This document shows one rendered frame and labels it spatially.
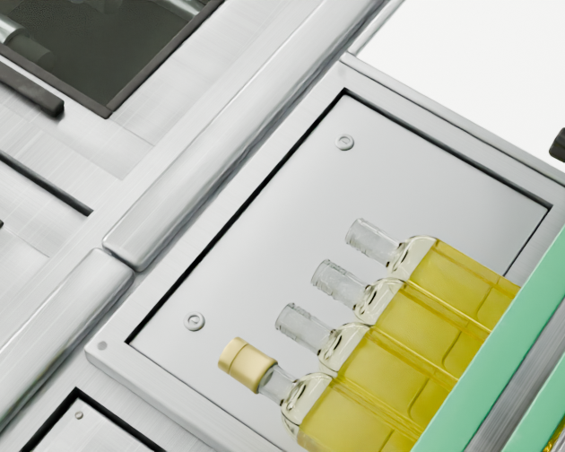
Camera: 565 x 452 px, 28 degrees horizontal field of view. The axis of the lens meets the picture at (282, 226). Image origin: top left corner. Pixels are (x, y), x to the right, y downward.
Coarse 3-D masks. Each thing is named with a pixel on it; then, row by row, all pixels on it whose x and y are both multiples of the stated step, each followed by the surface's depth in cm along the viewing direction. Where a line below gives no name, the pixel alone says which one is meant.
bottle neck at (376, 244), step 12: (360, 228) 107; (372, 228) 107; (348, 240) 108; (360, 240) 107; (372, 240) 107; (384, 240) 107; (396, 240) 107; (372, 252) 107; (384, 252) 106; (384, 264) 107
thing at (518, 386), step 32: (544, 256) 92; (544, 288) 90; (512, 320) 89; (544, 320) 89; (480, 352) 87; (512, 352) 87; (544, 352) 88; (480, 384) 86; (512, 384) 86; (544, 384) 86; (448, 416) 84; (480, 416) 84; (512, 416) 85; (544, 416) 84; (416, 448) 83; (448, 448) 83; (480, 448) 83; (512, 448) 83
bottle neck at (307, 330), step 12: (288, 312) 102; (300, 312) 102; (276, 324) 102; (288, 324) 102; (300, 324) 101; (312, 324) 101; (324, 324) 102; (288, 336) 103; (300, 336) 101; (312, 336) 101; (324, 336) 101; (312, 348) 101
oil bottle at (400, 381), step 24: (336, 336) 100; (360, 336) 99; (384, 336) 99; (336, 360) 98; (360, 360) 98; (384, 360) 98; (408, 360) 98; (360, 384) 97; (384, 384) 97; (408, 384) 97; (432, 384) 97; (384, 408) 97; (408, 408) 96; (432, 408) 96
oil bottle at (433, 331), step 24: (384, 288) 102; (408, 288) 102; (360, 312) 102; (384, 312) 101; (408, 312) 101; (432, 312) 101; (456, 312) 101; (408, 336) 100; (432, 336) 100; (456, 336) 100; (480, 336) 100; (432, 360) 99; (456, 360) 99
